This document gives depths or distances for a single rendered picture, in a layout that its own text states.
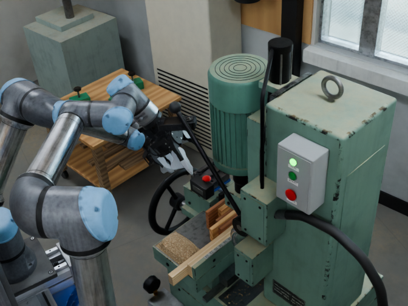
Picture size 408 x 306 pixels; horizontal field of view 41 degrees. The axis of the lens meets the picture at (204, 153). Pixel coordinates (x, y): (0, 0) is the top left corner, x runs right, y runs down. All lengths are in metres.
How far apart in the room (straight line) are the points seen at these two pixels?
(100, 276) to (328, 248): 0.56
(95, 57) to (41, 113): 2.18
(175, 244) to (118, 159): 1.66
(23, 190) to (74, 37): 2.59
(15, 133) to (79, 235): 0.75
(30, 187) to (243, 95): 0.57
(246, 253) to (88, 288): 0.46
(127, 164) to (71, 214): 2.15
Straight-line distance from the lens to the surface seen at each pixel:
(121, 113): 1.46
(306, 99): 1.30
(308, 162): 1.18
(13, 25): 4.61
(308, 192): 1.23
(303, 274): 1.54
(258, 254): 1.51
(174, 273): 1.67
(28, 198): 1.21
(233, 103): 1.42
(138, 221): 3.20
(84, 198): 1.17
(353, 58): 2.94
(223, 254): 1.73
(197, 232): 1.83
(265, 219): 1.37
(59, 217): 1.18
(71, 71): 3.81
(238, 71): 1.45
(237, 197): 1.70
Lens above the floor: 2.21
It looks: 37 degrees down
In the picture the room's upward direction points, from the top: 4 degrees counter-clockwise
